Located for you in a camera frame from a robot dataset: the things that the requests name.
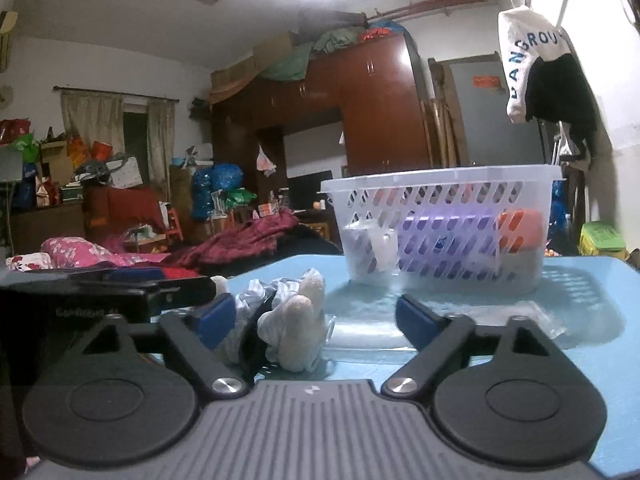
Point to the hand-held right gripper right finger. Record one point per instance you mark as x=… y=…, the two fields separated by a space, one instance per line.
x=415 y=322

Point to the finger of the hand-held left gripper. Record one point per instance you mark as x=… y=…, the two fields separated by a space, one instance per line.
x=185 y=290
x=132 y=274

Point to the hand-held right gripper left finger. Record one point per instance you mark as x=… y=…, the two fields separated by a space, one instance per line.
x=217 y=317

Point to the beige plush toy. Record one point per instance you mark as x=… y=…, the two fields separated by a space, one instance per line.
x=295 y=320

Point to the white plastic bottle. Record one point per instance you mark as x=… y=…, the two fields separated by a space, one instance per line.
x=372 y=247

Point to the purple tissue pack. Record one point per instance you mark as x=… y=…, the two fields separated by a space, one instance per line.
x=445 y=240

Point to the orange box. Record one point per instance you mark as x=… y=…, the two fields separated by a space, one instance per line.
x=520 y=230

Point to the white plastic basket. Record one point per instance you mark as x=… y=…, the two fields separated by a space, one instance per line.
x=450 y=185

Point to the pink floral pillow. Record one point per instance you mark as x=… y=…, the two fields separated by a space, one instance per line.
x=75 y=251

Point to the red plaid blanket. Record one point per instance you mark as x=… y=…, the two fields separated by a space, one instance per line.
x=240 y=240

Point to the clear plastic bag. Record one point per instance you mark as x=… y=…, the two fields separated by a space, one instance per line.
x=505 y=317

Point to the blue plastic bags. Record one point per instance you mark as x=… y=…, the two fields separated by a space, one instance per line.
x=215 y=185

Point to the small white hanging bag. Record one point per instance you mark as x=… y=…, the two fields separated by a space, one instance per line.
x=265 y=160

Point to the beige curtains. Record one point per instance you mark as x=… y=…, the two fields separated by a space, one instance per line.
x=95 y=120

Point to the black television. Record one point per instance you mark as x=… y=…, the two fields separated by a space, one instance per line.
x=312 y=190

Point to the green and yellow box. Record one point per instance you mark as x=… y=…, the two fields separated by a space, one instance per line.
x=602 y=240

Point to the grey door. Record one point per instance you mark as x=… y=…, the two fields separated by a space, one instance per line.
x=480 y=125

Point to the brown wooden wardrobe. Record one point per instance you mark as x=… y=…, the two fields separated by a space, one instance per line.
x=380 y=100

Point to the green cloth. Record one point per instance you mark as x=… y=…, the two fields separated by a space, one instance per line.
x=295 y=60

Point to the black hanging garment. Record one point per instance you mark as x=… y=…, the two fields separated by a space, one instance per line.
x=565 y=95

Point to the white lettered hanging garment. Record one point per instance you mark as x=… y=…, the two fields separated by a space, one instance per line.
x=530 y=40

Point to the red ceiling pipe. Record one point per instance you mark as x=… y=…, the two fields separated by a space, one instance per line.
x=440 y=2

